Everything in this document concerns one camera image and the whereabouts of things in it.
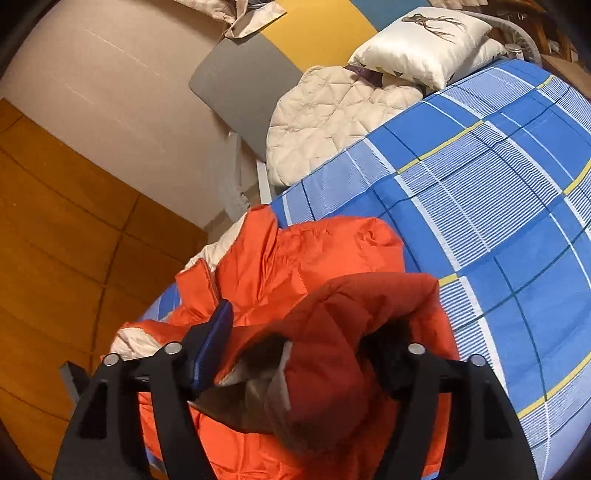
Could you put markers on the wooden wardrobe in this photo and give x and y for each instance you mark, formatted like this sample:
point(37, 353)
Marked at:
point(55, 254)

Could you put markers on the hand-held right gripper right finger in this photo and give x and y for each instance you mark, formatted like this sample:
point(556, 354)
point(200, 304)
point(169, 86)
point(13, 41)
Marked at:
point(418, 383)

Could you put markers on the beige curtain with silver lining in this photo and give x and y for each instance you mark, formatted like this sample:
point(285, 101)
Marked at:
point(235, 23)

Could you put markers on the white pillow with deer print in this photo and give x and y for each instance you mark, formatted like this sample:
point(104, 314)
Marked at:
point(425, 46)

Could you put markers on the orange down jacket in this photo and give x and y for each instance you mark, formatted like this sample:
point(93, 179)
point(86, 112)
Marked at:
point(323, 258)

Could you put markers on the grey yellow blue headboard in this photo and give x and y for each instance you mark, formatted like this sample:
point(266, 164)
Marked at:
point(249, 87)

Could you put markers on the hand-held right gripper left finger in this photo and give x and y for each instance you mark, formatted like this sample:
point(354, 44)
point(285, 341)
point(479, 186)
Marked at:
point(212, 341)

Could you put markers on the bed with blue plaid sheet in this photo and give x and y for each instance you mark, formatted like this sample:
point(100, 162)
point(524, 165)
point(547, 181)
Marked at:
point(485, 207)

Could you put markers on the cream quilted blanket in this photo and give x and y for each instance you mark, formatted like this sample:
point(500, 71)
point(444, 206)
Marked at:
point(318, 120)

